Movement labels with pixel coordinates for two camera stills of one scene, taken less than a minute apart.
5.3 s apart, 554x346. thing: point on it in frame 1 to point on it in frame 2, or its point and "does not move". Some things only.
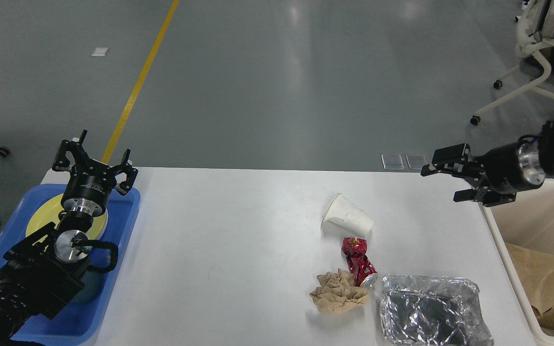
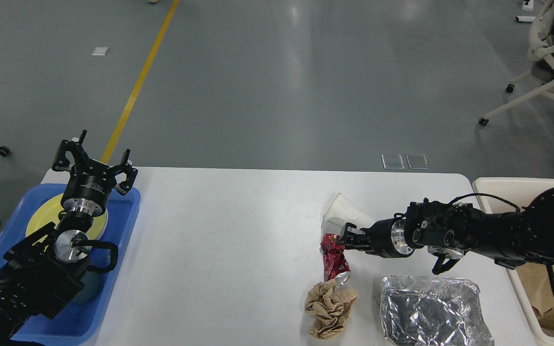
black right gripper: (503, 171) to (387, 237)
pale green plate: (101, 224) does not move
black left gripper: (88, 188) does not move
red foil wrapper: (362, 268) to (334, 261)
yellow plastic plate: (48, 211) does not move
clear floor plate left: (392, 162) does not move
